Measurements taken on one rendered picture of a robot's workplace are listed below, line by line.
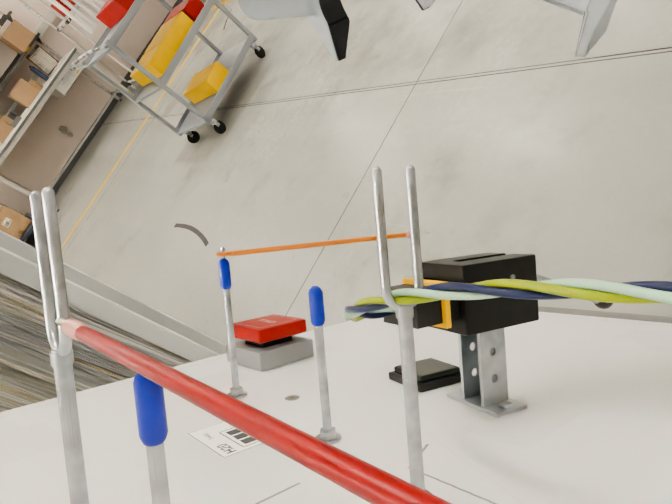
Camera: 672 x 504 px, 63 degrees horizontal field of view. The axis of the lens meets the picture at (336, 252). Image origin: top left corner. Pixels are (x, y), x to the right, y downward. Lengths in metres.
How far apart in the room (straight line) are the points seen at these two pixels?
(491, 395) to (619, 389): 0.09
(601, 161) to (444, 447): 1.67
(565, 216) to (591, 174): 0.16
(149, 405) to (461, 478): 0.16
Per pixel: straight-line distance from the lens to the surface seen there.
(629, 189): 1.82
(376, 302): 0.23
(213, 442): 0.34
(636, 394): 0.39
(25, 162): 8.40
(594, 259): 1.73
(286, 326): 0.48
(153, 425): 0.17
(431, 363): 0.42
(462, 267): 0.31
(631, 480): 0.29
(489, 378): 0.35
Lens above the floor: 1.39
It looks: 35 degrees down
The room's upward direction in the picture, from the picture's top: 54 degrees counter-clockwise
